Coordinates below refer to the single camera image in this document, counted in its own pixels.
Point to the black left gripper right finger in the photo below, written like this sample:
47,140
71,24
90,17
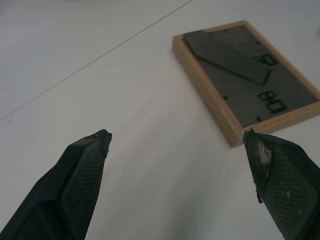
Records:
287,185

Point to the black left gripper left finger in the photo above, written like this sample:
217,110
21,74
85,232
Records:
65,190

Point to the wooden framed dark puzzle tray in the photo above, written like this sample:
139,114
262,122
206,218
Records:
240,77

